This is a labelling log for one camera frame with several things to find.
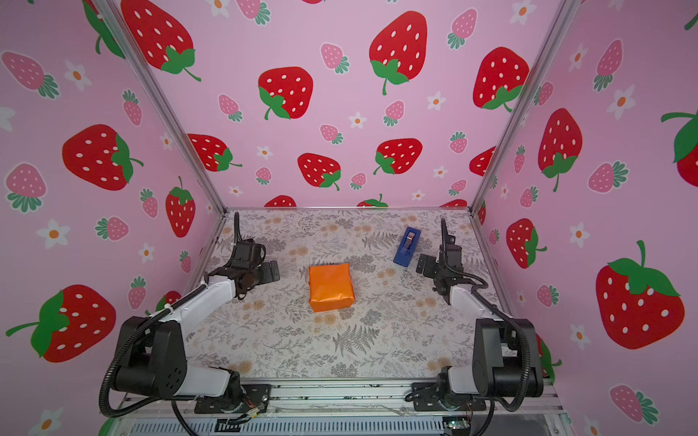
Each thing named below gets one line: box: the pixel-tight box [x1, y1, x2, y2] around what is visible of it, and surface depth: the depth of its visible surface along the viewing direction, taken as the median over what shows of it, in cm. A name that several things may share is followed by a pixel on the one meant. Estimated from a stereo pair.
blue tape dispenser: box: [392, 227, 422, 268], surface depth 104 cm
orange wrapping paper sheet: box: [308, 263, 356, 314], surface depth 91 cm
